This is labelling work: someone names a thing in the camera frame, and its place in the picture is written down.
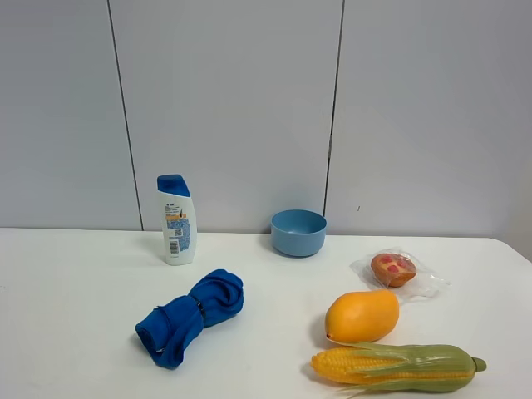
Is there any yellow orange mango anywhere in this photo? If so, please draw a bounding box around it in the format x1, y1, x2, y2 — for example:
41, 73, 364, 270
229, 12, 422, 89
325, 289, 400, 343

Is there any black band on cloth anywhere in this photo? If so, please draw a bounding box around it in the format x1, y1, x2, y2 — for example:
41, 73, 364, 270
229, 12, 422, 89
188, 294, 206, 321

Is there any yellow corn cob with husk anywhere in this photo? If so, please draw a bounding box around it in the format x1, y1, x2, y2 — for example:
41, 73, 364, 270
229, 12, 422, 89
310, 342, 487, 393

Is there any blue rolled cloth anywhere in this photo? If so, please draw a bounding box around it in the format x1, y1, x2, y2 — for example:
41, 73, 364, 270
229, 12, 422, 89
135, 269, 244, 370

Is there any light blue plastic bowl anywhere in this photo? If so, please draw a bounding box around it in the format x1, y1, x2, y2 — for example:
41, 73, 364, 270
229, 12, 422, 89
270, 209, 328, 258

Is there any fruit pastry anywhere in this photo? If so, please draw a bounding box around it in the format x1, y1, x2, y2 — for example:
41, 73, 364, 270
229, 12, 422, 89
350, 249, 451, 303

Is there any white blue shampoo bottle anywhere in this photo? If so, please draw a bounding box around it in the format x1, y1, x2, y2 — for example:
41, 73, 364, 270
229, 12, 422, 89
157, 174, 197, 266

